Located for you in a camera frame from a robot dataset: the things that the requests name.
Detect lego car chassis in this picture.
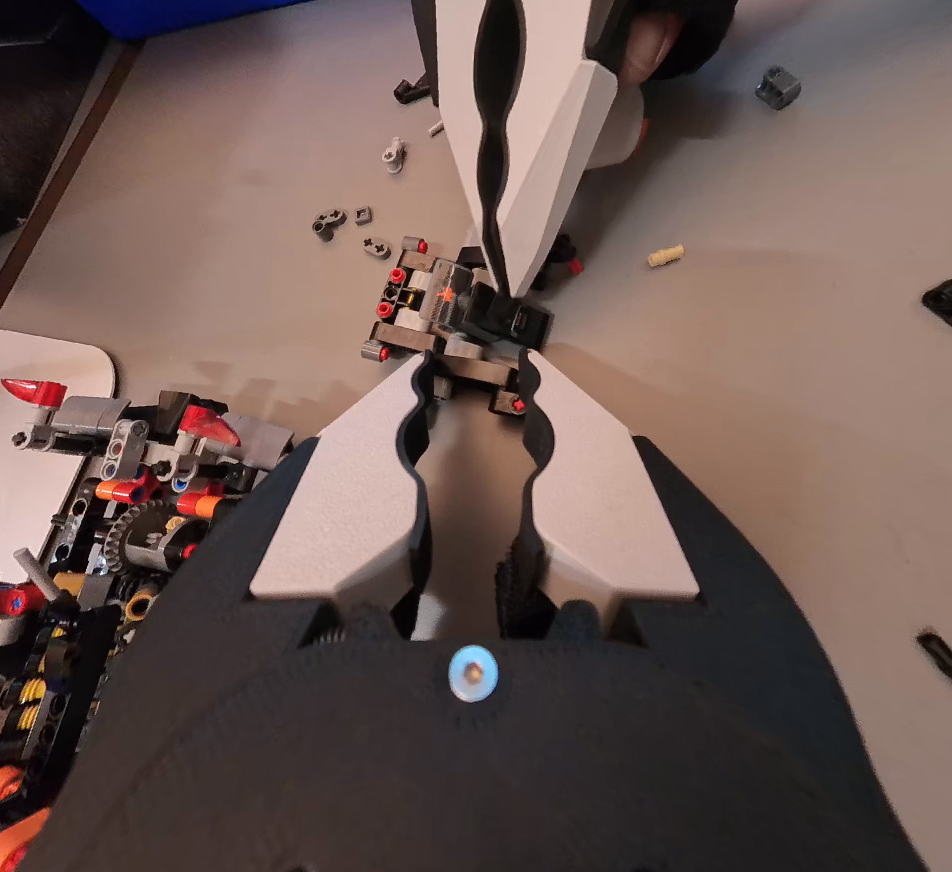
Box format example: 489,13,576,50
0,377,296,862

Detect person's right hand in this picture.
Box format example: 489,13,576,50
622,11,683,89

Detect dark lego set box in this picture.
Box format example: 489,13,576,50
0,0,114,235

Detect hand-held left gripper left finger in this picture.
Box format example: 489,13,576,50
249,351,436,639

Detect black lego pin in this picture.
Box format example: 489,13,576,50
916,632,952,681

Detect black grey lego subassembly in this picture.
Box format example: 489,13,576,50
360,236,555,418

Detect scattered lego pieces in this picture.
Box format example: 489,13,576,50
381,78,447,175

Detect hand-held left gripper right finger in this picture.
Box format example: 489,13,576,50
494,349,702,641

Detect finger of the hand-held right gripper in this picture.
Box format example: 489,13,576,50
433,0,516,293
491,0,620,297

